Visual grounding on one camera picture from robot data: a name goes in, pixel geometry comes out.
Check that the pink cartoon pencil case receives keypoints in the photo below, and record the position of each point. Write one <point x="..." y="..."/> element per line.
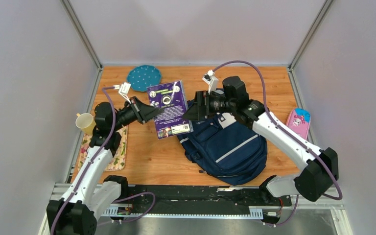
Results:
<point x="299" y="121"/>

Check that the navy blue backpack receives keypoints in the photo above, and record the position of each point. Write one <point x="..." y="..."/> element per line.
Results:
<point x="225" y="149"/>

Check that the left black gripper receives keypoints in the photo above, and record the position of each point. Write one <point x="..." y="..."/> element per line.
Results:
<point x="142" y="112"/>

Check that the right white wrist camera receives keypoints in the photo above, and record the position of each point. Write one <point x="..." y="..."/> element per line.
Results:
<point x="211" y="80"/>

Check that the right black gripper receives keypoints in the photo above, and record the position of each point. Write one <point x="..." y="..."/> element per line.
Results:
<point x="201" y="107"/>

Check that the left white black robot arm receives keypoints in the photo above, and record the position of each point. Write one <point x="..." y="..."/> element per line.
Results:
<point x="79" y="209"/>

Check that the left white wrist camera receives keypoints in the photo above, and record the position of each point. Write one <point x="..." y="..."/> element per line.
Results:
<point x="123" y="90"/>

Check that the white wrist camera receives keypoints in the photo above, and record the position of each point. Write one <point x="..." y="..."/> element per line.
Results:
<point x="123" y="90"/>
<point x="211" y="80"/>

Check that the teal polka dot plate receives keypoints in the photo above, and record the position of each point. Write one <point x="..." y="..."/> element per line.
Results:
<point x="144" y="76"/>

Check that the floral placemat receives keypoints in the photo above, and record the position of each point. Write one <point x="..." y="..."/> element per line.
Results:
<point x="118" y="160"/>

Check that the purple treehouse book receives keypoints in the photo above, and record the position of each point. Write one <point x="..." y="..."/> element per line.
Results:
<point x="170" y="97"/>

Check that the yellow mug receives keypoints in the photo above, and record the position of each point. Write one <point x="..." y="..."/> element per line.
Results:
<point x="85" y="122"/>

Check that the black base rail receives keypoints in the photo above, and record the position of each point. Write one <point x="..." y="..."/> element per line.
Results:
<point x="196" y="201"/>

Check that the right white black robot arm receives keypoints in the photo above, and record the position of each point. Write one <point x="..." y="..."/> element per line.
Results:
<point x="318" y="167"/>

